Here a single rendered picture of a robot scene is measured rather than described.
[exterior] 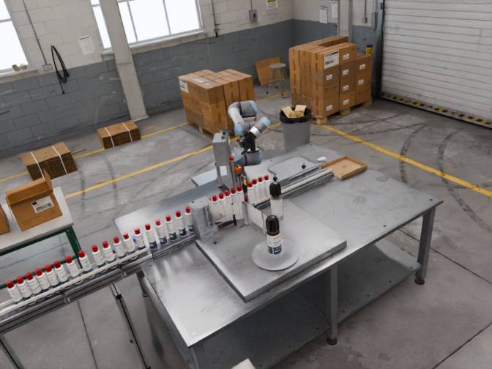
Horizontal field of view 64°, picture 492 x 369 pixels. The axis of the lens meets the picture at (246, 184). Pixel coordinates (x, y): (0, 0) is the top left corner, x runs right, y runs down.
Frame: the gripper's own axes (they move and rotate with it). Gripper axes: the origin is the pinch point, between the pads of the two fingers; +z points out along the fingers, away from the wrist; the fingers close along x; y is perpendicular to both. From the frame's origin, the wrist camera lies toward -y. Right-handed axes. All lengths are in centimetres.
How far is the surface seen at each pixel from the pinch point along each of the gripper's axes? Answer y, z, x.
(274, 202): -29.7, 6.0, 29.8
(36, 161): -24, 162, -389
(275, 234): -17, 24, 63
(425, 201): -100, -72, 77
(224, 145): 13.8, 0.6, -0.2
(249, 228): -34, 31, 25
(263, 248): -31, 35, 51
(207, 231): -15, 53, 15
